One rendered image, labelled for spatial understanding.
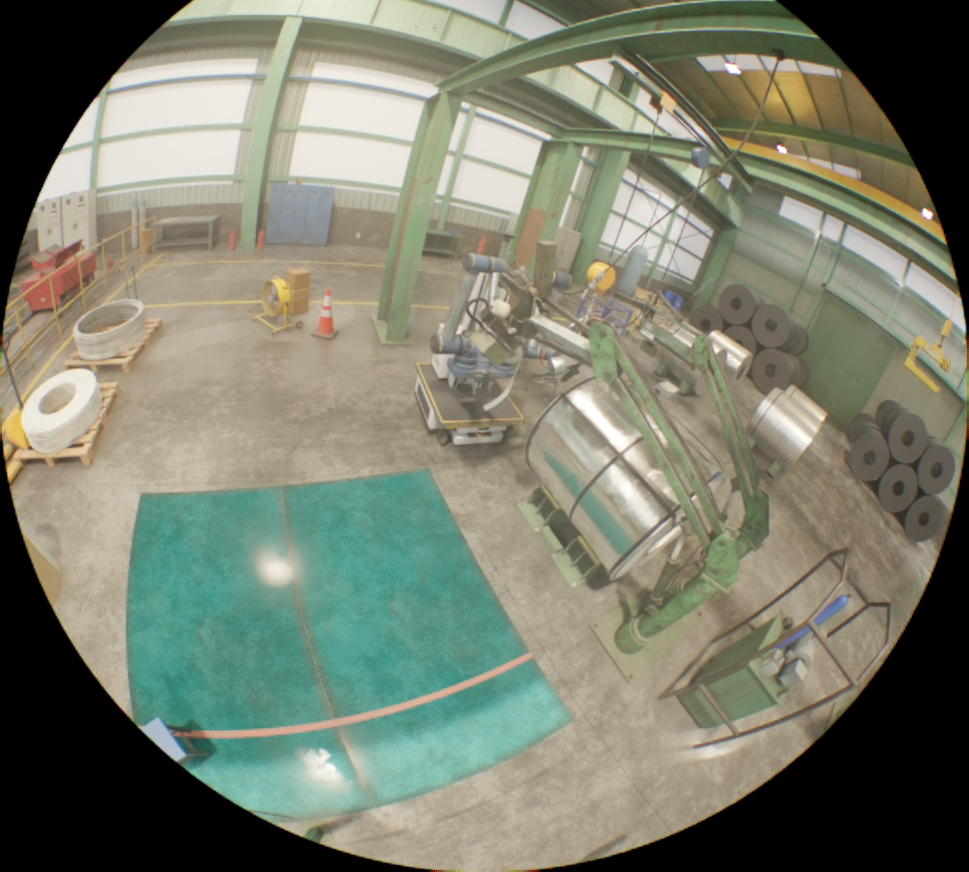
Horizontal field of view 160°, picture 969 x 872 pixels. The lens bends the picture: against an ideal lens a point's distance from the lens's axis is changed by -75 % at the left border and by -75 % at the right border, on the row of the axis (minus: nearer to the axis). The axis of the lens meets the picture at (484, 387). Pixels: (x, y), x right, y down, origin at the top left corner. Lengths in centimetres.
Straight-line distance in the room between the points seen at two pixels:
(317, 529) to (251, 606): 83
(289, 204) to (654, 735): 1220
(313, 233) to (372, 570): 977
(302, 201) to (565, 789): 1194
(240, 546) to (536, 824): 277
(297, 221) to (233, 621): 1007
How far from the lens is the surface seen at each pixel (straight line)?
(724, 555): 223
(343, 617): 256
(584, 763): 279
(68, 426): 420
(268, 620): 262
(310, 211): 1098
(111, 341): 543
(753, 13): 226
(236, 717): 257
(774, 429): 724
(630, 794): 301
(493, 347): 209
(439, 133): 488
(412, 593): 265
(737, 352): 1002
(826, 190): 397
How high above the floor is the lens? 244
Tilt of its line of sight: 31 degrees down
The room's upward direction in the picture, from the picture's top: 18 degrees clockwise
